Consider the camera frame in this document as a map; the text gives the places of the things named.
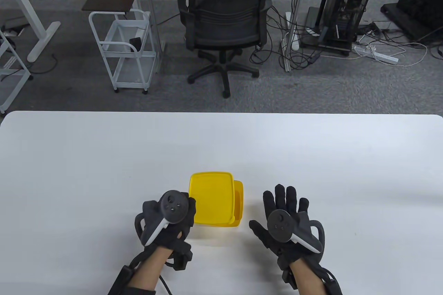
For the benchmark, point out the person's left hand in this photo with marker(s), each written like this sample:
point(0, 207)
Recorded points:
point(183, 232)

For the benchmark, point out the black computer tower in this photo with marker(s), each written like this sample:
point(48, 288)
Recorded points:
point(346, 15)

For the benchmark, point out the white desk frame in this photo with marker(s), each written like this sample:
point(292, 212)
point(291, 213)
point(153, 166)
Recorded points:
point(31, 11)

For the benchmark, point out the yellow plastic food container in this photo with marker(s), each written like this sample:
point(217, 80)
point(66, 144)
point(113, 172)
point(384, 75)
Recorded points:
point(239, 201)

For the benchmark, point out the person's right hand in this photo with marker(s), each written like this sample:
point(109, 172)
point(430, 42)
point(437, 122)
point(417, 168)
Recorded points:
point(287, 198)

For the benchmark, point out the person's right forearm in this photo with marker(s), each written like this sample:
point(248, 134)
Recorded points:
point(306, 277)

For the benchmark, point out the white metal utility cart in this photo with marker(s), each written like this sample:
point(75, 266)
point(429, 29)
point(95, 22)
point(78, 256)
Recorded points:
point(131, 73)

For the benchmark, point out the black and white left controller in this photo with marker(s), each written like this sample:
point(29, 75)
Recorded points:
point(173, 206)

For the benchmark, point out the black wrist sensor module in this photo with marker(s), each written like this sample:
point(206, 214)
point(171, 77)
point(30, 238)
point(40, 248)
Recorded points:
point(182, 257)
point(290, 274)

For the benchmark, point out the black and white right controller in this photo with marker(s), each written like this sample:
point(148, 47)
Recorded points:
point(278, 226)

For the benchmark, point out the black mesh office chair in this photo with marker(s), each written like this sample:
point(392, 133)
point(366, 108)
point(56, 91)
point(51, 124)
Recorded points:
point(225, 8)

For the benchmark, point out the black and white controller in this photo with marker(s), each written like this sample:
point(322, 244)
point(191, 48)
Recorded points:
point(173, 206)
point(278, 226)

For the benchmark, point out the person's left forearm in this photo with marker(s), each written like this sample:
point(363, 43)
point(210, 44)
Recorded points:
point(148, 270)

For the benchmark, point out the yellow plastic container lid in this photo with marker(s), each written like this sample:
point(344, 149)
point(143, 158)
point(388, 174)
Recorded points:
point(211, 194)

